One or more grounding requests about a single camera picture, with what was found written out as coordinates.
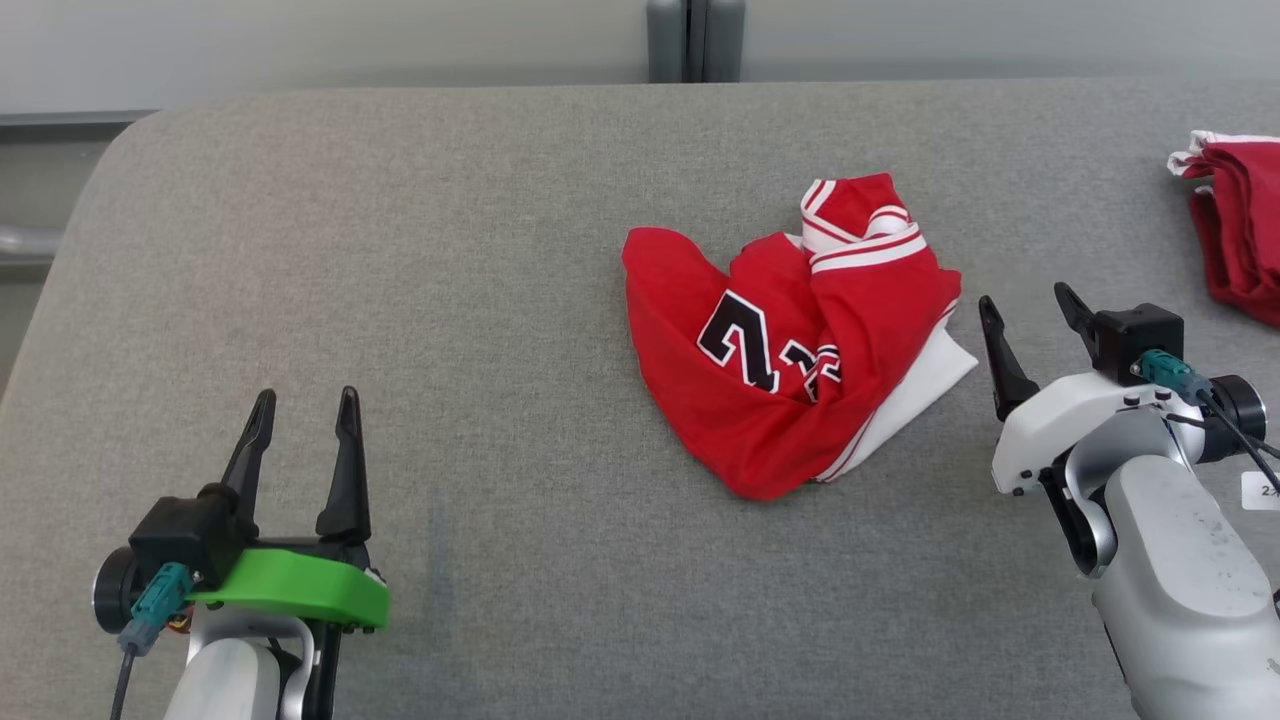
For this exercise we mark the grey metal tube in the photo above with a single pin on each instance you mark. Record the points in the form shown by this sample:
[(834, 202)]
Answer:
[(25, 244)]

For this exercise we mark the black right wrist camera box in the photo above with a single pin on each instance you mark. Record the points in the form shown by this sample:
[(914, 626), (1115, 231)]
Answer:
[(1140, 335)]

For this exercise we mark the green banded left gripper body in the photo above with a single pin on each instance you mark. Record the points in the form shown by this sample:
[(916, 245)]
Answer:
[(300, 590)]

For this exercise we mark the grey vertical frame post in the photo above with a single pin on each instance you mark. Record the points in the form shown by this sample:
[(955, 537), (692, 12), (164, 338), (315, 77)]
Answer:
[(695, 40)]

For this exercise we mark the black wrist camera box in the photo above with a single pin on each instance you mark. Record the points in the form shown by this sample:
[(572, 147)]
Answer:
[(185, 535), (1140, 335)]

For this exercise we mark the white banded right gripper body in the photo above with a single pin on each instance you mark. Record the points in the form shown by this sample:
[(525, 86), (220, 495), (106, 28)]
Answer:
[(1050, 420)]

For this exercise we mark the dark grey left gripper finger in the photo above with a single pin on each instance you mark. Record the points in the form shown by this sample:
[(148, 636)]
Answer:
[(348, 480), (250, 455)]

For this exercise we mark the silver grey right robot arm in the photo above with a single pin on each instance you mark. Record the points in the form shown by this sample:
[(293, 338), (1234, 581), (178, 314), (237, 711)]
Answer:
[(1170, 560)]

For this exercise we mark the small white paper tag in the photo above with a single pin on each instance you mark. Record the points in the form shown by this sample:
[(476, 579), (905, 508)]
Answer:
[(1265, 490)]

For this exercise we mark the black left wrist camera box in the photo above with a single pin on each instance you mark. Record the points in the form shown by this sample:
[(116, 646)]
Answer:
[(185, 535)]

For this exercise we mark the red shorts with white trim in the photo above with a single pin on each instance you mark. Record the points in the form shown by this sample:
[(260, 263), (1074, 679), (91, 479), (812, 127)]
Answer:
[(1245, 230)]

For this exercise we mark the red white numbered jersey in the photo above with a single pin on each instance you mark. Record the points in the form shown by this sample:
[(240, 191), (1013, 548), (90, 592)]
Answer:
[(700, 400)]

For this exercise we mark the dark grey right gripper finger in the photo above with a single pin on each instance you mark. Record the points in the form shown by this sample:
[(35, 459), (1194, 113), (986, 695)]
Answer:
[(1080, 315), (1003, 375)]

